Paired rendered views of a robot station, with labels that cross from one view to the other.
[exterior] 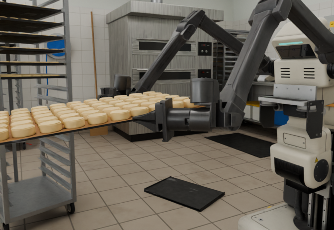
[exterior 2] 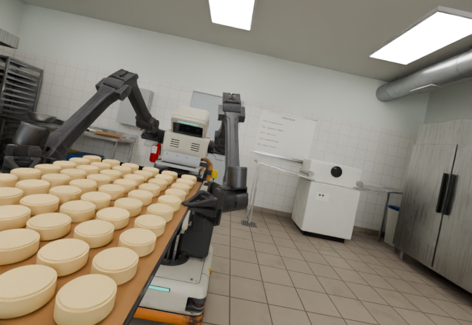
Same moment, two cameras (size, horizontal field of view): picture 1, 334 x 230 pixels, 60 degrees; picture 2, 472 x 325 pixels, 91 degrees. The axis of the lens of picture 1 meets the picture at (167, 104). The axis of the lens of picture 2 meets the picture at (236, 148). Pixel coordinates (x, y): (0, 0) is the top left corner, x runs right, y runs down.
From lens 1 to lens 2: 68 cm
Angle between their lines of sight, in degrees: 64
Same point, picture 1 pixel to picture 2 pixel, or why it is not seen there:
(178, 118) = (230, 202)
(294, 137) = not seen: hidden behind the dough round
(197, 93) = (242, 180)
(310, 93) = (196, 161)
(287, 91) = (176, 158)
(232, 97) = not seen: hidden behind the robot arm
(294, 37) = (194, 121)
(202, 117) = (244, 199)
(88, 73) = not seen: outside the picture
